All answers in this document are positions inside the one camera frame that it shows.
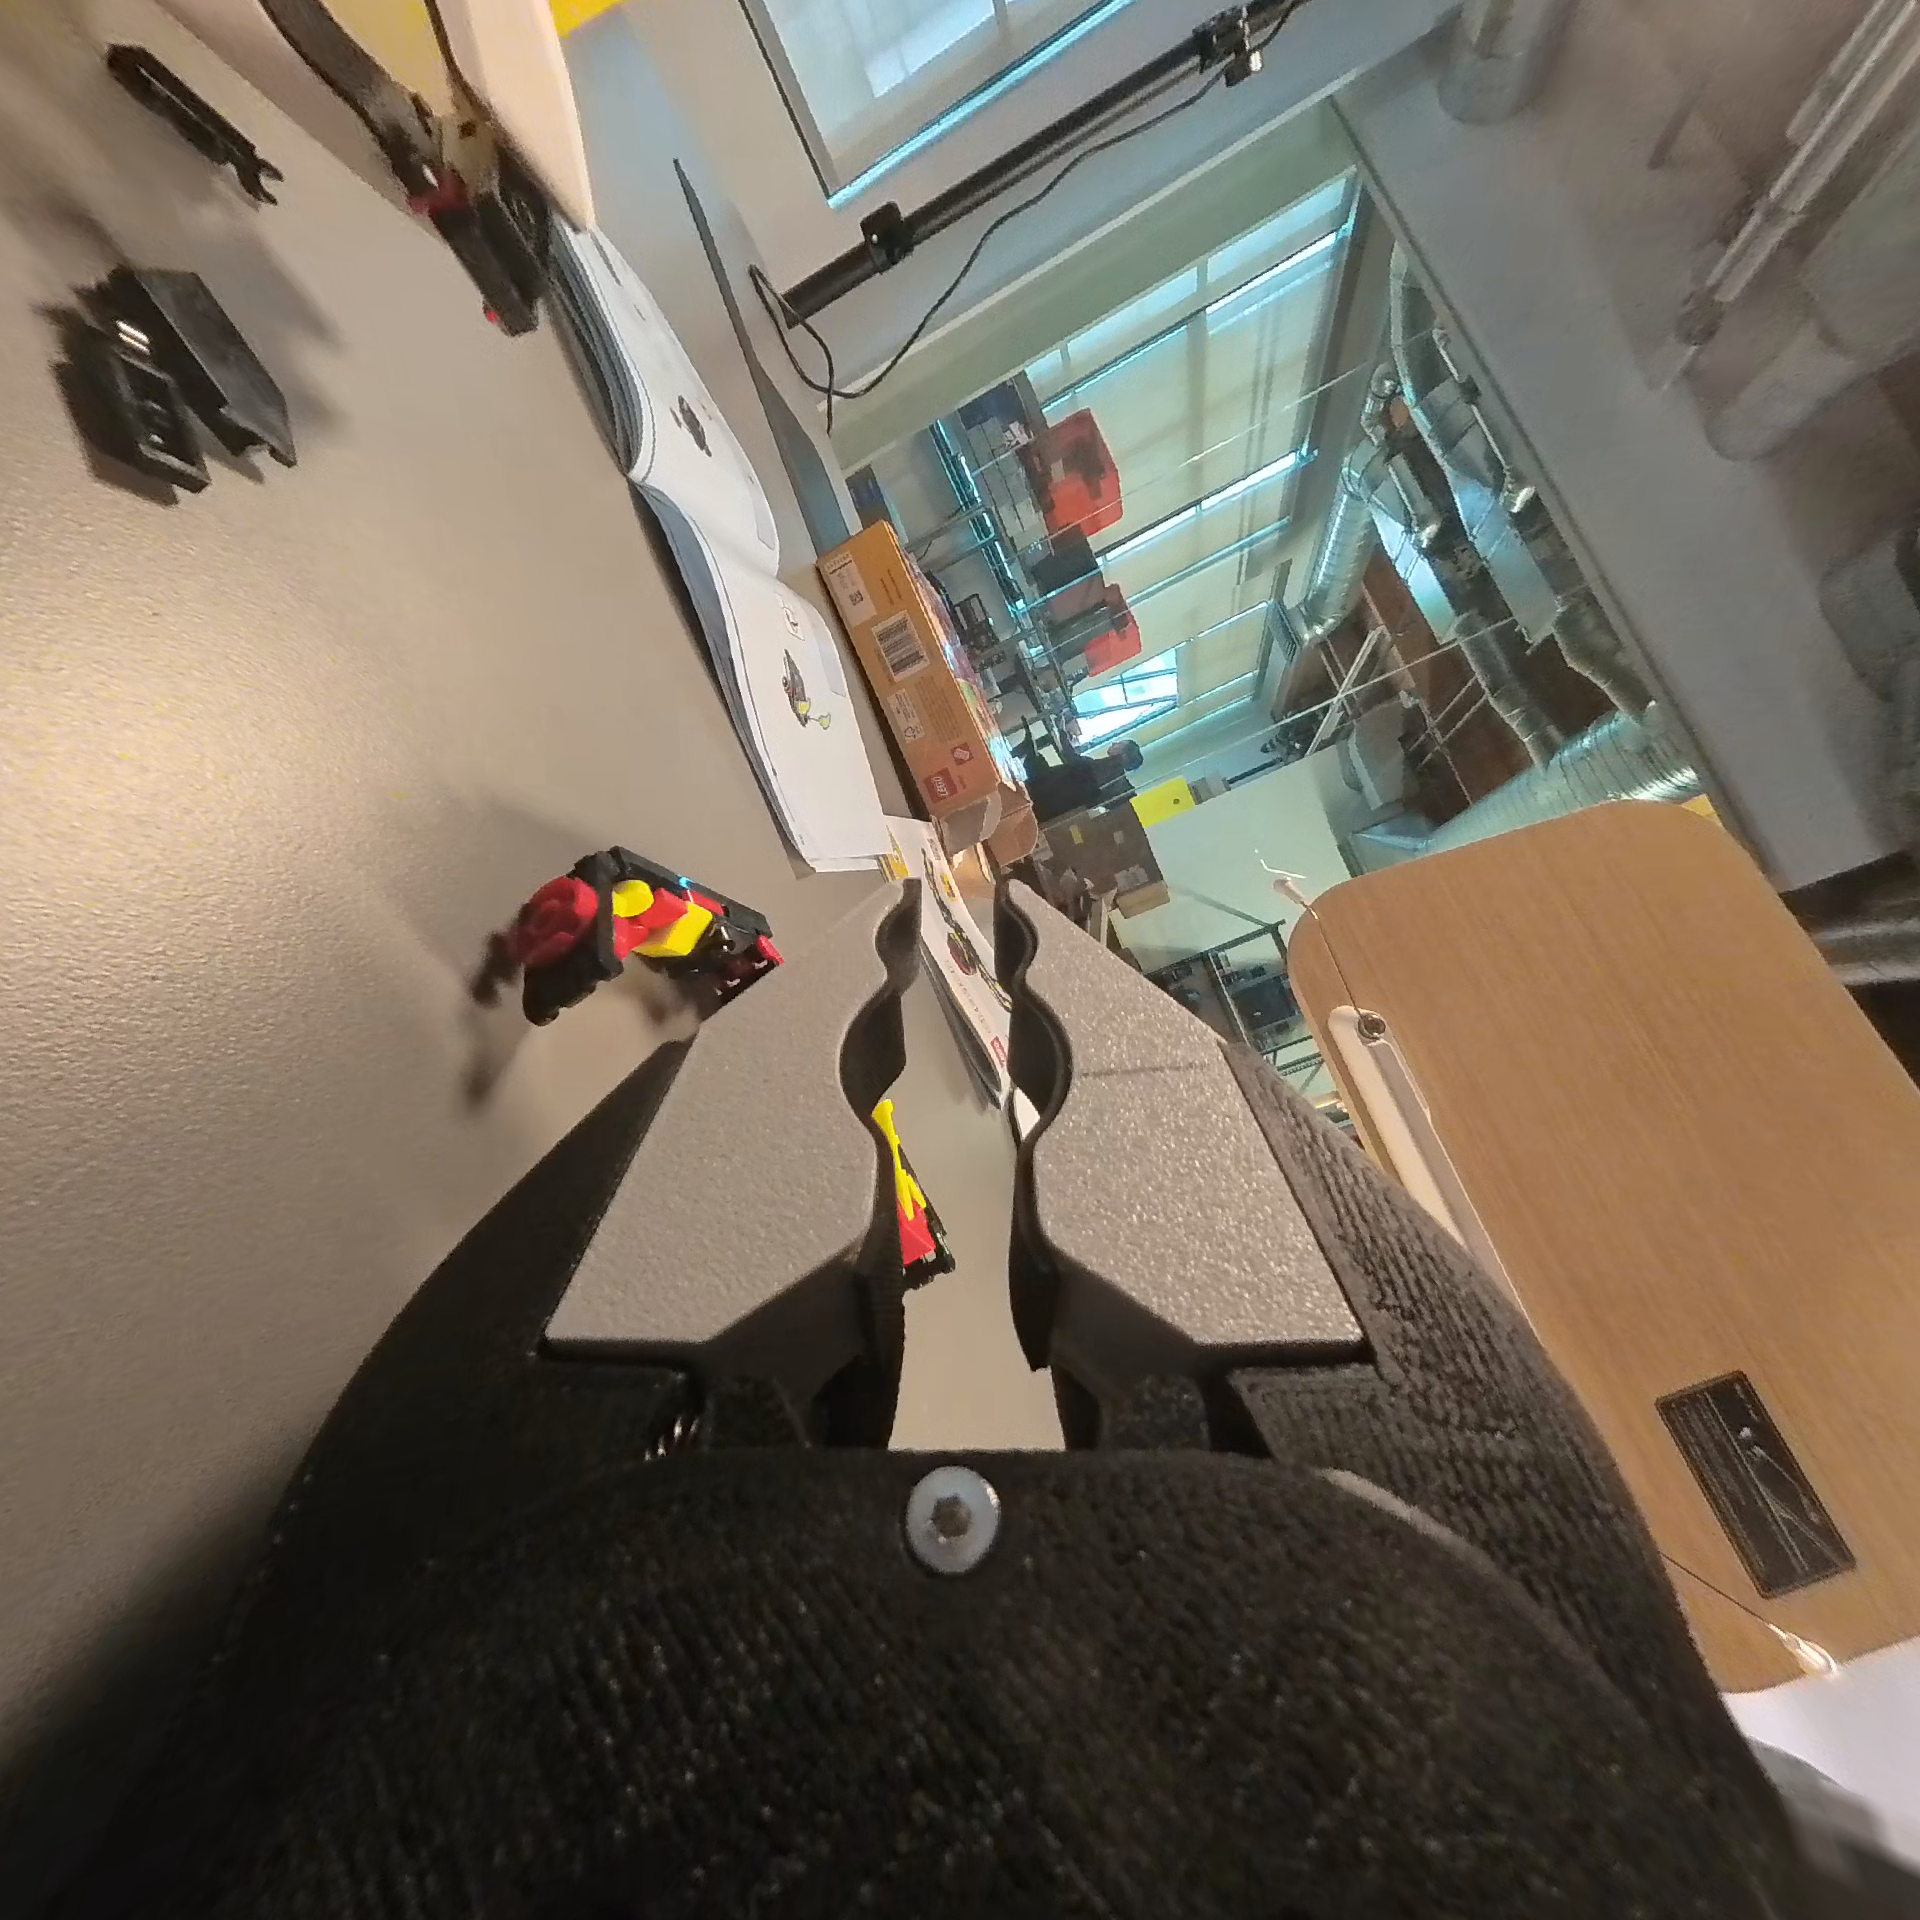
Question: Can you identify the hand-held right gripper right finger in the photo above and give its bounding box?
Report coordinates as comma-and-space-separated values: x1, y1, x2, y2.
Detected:
992, 878, 1367, 1449

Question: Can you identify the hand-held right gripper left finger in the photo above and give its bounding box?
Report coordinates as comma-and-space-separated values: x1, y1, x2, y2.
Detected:
544, 878, 924, 1449

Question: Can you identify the small black lego assembly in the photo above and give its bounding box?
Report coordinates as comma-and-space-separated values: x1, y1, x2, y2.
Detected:
46, 268, 299, 504

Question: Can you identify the yellow red lego piece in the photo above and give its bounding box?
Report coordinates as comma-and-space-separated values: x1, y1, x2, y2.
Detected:
871, 1096, 958, 1292

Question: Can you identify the long black lego chassis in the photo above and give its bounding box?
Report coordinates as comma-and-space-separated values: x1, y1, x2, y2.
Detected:
264, 0, 566, 335

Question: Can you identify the thin black lego piece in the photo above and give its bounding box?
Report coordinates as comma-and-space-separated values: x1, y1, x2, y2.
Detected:
106, 45, 284, 204

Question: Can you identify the colourful cover booklet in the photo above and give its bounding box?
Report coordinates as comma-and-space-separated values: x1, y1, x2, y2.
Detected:
883, 815, 1039, 1112

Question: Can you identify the brown cardboard box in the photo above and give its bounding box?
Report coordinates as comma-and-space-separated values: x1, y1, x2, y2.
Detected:
1035, 809, 1174, 920

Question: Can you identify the wooden head desk lamp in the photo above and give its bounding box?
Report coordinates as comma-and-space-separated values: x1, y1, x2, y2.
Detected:
1287, 799, 1920, 1696

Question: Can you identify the orange cardboard box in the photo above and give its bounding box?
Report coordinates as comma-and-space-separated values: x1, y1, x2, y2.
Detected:
815, 519, 1039, 817

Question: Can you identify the red storage crate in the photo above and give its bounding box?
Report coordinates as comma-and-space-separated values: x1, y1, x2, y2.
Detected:
1020, 411, 1126, 531
1049, 583, 1145, 675

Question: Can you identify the open instruction booklet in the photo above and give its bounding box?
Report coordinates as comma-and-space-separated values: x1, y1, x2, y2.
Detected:
547, 209, 903, 879

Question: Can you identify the silver spiral ventilation duct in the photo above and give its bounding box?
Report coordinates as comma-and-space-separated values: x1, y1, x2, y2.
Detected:
1276, 240, 1712, 817

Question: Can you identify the black camera boom pole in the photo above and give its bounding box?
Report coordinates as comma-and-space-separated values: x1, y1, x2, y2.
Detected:
779, 0, 1307, 320

